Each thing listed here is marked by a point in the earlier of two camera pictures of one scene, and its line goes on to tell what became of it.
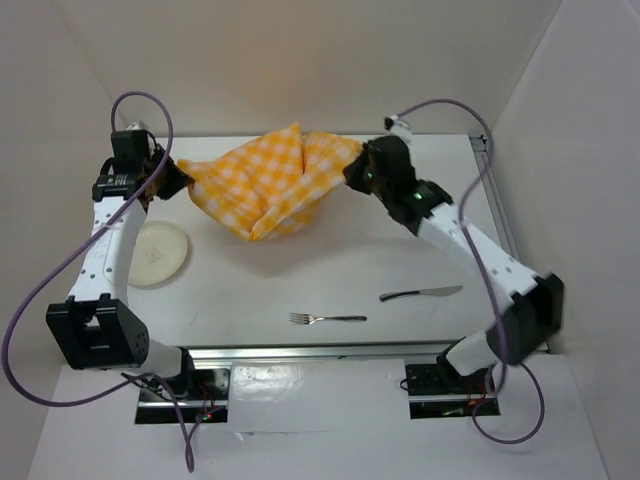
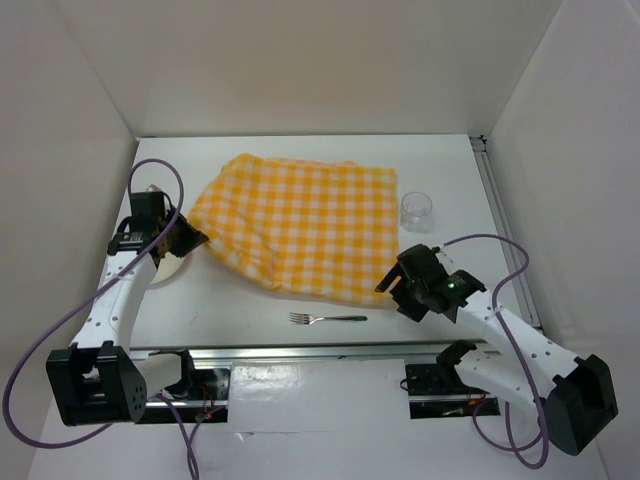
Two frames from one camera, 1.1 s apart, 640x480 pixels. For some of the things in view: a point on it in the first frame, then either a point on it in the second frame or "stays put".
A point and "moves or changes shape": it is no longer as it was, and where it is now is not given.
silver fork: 305,318 stays put
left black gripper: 179,181 → 192,238
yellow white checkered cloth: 273,185 moves or changes shape
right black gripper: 352,172 → 412,309
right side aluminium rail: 483,144 stays put
